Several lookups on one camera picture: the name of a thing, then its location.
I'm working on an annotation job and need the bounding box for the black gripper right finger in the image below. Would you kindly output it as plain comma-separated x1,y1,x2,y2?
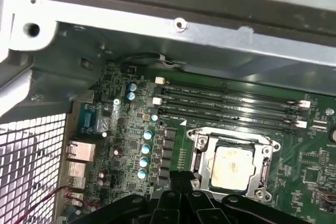
181,171,300,224

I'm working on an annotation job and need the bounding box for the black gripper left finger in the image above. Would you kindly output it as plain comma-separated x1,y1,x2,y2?
76,170,184,224

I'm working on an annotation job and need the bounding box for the silver square CPU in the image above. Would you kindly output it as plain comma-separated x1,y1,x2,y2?
207,146,257,191

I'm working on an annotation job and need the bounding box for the metal socket cover frame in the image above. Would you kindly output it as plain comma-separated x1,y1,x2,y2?
195,132,274,198

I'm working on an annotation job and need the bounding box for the thin metal locking lever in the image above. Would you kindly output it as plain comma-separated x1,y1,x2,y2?
185,127,281,152

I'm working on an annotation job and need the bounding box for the CPU socket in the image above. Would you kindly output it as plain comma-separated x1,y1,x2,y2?
185,126,281,201

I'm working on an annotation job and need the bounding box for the black RAM slot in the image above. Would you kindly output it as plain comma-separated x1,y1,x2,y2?
152,97,308,130
154,108,299,135
154,87,303,118
154,76,312,109

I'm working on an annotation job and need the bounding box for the silver port housing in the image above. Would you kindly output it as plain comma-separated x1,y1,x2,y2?
67,162,88,186
67,141,96,162

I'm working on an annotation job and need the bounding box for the green motherboard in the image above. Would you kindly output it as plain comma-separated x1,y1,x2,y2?
65,61,336,224

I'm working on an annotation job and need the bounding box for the blue port connector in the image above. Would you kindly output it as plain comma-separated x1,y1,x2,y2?
80,102,111,135

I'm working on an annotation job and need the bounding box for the black grey PC case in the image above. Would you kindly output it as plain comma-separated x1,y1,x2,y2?
0,0,336,224

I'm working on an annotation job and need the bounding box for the thin red wire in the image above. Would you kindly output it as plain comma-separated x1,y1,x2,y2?
14,185,89,224

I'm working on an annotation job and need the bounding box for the thin black wire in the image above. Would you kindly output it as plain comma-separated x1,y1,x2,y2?
117,51,190,69

